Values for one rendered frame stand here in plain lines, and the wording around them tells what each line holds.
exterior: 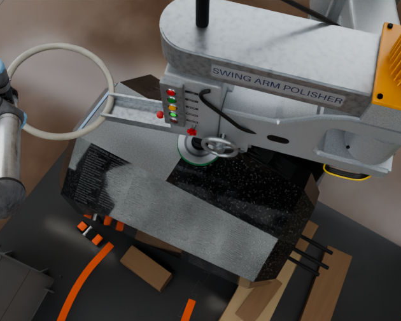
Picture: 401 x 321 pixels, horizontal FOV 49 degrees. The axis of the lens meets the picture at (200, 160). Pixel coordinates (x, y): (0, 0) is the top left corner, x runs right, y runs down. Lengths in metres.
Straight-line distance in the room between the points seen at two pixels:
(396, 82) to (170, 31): 0.66
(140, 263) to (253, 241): 0.91
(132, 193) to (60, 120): 1.29
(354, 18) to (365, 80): 0.48
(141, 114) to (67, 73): 1.56
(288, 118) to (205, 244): 0.84
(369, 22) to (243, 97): 0.54
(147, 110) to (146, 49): 1.53
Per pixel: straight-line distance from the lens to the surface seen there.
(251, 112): 1.56
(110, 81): 2.12
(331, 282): 2.85
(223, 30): 1.37
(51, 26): 3.81
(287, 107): 1.56
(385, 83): 1.34
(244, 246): 2.06
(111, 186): 2.21
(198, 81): 1.44
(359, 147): 1.66
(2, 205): 1.36
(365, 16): 1.80
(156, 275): 2.70
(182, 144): 2.09
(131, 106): 2.06
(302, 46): 1.36
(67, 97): 3.39
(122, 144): 2.15
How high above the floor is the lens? 2.80
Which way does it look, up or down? 67 degrees down
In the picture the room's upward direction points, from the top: 1 degrees clockwise
